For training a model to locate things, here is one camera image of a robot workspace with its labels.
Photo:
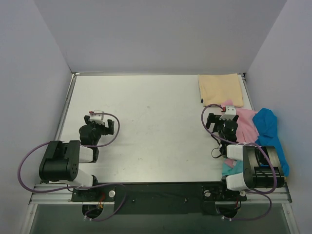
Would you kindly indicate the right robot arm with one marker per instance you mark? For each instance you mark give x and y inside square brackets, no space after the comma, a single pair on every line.
[261,167]

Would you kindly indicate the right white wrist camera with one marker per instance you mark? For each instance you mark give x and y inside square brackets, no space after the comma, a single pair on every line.
[229,113]

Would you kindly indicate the aluminium front rail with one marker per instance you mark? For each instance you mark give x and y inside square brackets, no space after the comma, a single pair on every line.
[64,197]

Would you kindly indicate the folded beige t shirt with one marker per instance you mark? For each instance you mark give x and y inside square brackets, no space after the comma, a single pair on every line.
[218,89]

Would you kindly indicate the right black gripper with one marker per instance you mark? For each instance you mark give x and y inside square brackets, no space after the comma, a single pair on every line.
[221,121]

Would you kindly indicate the mint green t shirt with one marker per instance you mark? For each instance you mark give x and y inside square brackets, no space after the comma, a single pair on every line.
[232,167]

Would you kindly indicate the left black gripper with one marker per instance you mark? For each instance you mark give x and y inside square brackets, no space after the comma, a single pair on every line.
[99,127]

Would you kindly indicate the blue t shirt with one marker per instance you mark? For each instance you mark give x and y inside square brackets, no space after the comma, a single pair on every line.
[266,123]

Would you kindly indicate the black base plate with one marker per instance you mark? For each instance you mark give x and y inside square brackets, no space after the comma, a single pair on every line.
[163,198]

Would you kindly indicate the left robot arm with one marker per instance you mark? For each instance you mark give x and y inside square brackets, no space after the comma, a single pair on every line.
[61,160]

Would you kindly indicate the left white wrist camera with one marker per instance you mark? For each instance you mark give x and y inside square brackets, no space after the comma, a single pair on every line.
[97,117]

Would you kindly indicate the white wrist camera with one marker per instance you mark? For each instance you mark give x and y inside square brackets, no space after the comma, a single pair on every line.
[97,117]
[229,113]

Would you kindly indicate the pink t shirt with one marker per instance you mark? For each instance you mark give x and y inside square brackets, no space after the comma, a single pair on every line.
[246,131]

